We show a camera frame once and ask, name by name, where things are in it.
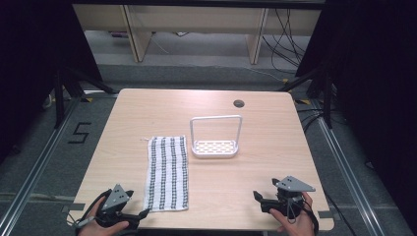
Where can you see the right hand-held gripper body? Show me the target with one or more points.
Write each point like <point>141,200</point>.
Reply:
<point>291,185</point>

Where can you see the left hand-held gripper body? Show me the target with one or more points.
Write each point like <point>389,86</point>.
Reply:
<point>115,198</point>

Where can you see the person's left hand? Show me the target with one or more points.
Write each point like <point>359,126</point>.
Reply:
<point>90,226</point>

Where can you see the person's right hand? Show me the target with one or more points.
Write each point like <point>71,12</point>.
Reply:
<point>300,226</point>

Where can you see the grey tape strip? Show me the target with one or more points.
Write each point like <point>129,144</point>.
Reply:
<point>73,207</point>
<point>325,214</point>

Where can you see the black and white striped towel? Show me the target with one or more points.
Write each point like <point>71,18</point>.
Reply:
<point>167,173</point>

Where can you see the yellow and black floor tape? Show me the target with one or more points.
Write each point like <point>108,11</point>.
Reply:
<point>86,99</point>
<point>303,102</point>

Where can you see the black metal stand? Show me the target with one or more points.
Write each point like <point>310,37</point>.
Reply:
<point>327,98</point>
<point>59,98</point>

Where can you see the black curtain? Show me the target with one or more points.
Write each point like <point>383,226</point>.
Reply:
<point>377,82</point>
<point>32,65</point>

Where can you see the beige wooden furniture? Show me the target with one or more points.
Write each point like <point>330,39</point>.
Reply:
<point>196,18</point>

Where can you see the aluminium floor rail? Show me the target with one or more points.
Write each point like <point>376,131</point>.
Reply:
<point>347,177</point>
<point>36,164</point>

